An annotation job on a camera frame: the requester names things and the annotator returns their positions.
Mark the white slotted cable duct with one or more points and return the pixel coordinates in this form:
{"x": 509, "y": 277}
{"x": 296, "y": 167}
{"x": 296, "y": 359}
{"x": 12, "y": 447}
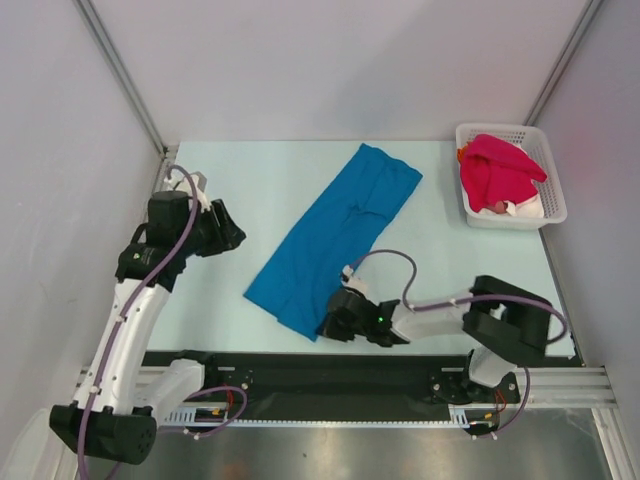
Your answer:
{"x": 205, "y": 418}

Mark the aluminium frame rail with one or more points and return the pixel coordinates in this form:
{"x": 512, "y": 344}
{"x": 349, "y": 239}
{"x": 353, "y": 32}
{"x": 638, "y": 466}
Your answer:
{"x": 570, "y": 387}

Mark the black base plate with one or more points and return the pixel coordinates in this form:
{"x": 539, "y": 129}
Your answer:
{"x": 287, "y": 385}

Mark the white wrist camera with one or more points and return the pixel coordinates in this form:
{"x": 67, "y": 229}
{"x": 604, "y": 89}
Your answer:
{"x": 193, "y": 184}
{"x": 351, "y": 281}

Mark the orange t shirt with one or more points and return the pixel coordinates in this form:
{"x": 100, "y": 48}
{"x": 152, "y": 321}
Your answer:
{"x": 461, "y": 152}

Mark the blue t shirt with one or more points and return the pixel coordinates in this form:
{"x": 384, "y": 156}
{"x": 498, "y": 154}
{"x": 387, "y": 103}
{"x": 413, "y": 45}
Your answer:
{"x": 339, "y": 227}

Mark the pink t shirt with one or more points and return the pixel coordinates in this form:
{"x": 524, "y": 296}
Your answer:
{"x": 494, "y": 170}

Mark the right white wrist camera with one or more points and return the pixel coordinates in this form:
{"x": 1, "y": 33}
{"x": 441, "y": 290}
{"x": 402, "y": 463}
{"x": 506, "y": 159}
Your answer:
{"x": 351, "y": 281}

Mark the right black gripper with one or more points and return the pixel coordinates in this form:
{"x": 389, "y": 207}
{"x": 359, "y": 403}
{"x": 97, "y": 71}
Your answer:
{"x": 330, "y": 329}

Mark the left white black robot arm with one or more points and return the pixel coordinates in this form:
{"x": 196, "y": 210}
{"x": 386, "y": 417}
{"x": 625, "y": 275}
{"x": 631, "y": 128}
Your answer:
{"x": 109, "y": 418}

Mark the white t shirt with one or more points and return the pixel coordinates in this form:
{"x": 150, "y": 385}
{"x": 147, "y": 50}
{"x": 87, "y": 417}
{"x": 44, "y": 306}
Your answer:
{"x": 530, "y": 208}

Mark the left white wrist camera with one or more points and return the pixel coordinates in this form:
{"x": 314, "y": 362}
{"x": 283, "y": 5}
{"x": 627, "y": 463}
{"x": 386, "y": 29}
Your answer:
{"x": 193, "y": 184}

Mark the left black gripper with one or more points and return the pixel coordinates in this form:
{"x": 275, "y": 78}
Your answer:
{"x": 226, "y": 236}

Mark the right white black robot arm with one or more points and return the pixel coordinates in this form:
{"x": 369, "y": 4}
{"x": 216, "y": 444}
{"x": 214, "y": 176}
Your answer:
{"x": 512, "y": 326}

